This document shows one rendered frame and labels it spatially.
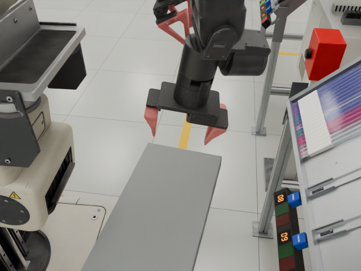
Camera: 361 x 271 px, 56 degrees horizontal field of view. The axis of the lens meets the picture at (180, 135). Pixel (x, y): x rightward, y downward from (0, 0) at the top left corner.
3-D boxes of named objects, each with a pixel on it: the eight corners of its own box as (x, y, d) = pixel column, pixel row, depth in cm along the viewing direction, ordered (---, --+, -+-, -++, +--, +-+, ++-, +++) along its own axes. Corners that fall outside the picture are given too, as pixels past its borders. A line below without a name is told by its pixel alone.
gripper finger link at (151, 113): (179, 151, 61) (189, 114, 54) (139, 145, 60) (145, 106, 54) (181, 126, 66) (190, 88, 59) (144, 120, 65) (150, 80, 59)
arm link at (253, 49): (200, -19, 45) (214, 28, 41) (275, -12, 48) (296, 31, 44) (179, 46, 55) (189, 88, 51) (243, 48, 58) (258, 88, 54)
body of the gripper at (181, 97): (217, 123, 56) (229, 88, 51) (156, 113, 55) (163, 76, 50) (216, 99, 60) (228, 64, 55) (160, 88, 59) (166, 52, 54)
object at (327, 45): (265, 191, 170) (301, 47, 119) (263, 158, 188) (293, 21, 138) (314, 197, 167) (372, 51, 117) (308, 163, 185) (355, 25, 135)
